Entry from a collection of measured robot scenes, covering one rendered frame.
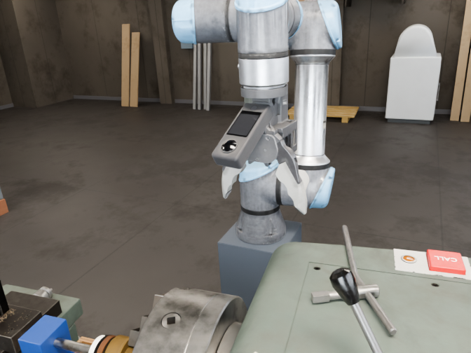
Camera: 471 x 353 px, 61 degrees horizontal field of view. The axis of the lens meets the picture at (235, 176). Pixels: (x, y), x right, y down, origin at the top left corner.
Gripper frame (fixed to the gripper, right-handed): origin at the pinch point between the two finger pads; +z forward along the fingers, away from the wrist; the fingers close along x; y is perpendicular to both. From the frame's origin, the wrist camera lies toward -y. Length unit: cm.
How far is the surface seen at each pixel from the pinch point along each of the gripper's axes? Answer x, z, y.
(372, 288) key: -18.0, 13.6, 5.3
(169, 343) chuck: 8.8, 18.9, -16.5
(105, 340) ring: 28.8, 29.4, -14.0
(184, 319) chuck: 9.0, 17.6, -11.9
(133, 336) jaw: 23.3, 28.0, -11.5
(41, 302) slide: 72, 44, -2
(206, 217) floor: 171, 142, 215
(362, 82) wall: 153, 93, 694
